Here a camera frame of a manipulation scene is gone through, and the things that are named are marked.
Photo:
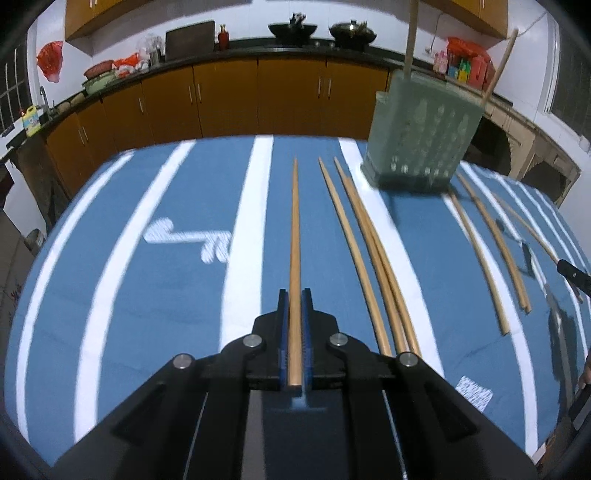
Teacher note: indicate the red hanging plastic bag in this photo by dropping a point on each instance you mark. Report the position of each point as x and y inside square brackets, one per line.
[50, 60]

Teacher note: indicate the red basin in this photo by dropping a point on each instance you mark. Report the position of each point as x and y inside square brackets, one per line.
[99, 69]

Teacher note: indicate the red bag with colourful packets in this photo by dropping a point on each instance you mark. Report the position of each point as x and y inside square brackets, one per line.
[466, 60]

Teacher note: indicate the dark cutting board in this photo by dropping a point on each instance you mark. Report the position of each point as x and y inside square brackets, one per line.
[189, 41]

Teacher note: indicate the beige side cabinet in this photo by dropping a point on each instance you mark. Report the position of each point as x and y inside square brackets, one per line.
[521, 134]

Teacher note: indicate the person's right hand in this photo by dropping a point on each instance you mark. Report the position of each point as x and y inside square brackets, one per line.
[586, 371]

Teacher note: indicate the red bottle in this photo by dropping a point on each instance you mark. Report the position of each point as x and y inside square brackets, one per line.
[224, 39]

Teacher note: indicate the metal utensil cup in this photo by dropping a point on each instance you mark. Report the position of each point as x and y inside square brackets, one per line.
[153, 53]

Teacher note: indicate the yellow detergent bottle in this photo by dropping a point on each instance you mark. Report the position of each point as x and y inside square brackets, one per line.
[31, 122]

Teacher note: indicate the black wok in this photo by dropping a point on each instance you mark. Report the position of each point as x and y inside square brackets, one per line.
[352, 33]
[292, 31]

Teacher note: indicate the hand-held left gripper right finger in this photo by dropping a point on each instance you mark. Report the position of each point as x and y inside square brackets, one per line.
[308, 341]

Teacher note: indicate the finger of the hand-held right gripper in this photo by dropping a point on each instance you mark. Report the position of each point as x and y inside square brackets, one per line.
[577, 277]

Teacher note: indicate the metal faucet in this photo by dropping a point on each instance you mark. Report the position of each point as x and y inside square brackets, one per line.
[45, 99]

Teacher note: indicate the brown lower kitchen cabinets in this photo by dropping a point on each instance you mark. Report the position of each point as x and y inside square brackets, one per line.
[231, 97]

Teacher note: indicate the green plastic utensil holder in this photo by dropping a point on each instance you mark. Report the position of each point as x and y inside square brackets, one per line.
[415, 134]

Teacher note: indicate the barred window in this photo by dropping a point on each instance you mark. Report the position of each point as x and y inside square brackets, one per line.
[11, 87]
[575, 87]

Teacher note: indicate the orange plastic bag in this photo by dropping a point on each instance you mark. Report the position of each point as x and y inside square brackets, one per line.
[129, 64]

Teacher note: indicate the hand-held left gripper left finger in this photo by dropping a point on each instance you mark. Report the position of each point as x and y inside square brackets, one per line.
[284, 332]

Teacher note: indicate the metal pot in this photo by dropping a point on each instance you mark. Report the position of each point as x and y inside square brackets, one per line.
[36, 239]

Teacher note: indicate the green basin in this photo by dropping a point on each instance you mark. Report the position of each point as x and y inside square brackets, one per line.
[97, 85]

